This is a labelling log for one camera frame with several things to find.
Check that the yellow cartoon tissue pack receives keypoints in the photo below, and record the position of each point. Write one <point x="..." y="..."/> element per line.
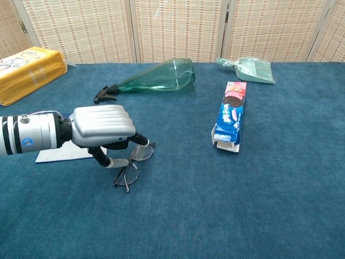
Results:
<point x="27" y="78"/>

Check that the green spray bottle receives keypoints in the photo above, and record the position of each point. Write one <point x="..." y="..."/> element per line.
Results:
<point x="161" y="78"/>

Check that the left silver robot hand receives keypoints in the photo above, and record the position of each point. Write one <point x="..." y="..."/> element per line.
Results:
<point x="102" y="124"/>

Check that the slim blue Oreo box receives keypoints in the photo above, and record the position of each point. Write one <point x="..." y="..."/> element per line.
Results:
<point x="230" y="113"/>

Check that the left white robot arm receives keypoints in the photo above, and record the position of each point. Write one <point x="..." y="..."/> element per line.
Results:
<point x="35" y="132"/>

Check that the green dustpan brush set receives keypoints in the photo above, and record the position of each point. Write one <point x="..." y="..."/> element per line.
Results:
<point x="256" y="71"/>

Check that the bamboo folding screen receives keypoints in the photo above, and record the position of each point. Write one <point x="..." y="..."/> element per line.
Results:
<point x="178" y="29"/>

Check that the black eyeglasses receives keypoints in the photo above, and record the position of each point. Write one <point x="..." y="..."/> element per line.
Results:
<point x="132" y="175"/>

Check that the blue felt table cover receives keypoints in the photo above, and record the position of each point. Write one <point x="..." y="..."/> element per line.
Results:
<point x="188" y="202"/>

